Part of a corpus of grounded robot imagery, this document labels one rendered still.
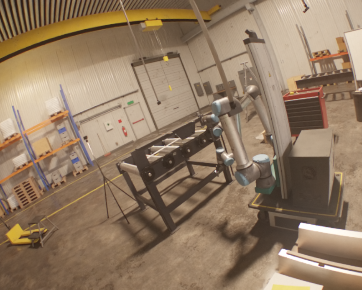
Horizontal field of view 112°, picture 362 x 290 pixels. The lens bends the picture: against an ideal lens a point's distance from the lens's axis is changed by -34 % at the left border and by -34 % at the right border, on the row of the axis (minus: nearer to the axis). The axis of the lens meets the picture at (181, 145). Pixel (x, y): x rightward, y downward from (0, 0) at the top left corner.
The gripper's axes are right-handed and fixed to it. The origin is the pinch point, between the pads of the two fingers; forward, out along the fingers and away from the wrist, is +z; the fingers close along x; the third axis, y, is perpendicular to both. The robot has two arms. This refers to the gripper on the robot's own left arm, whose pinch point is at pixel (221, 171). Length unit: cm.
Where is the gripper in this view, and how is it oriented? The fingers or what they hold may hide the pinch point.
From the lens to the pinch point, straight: 209.5
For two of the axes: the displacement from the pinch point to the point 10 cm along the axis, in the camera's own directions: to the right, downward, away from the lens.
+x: -7.5, 5.3, -4.1
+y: -6.4, -3.8, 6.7
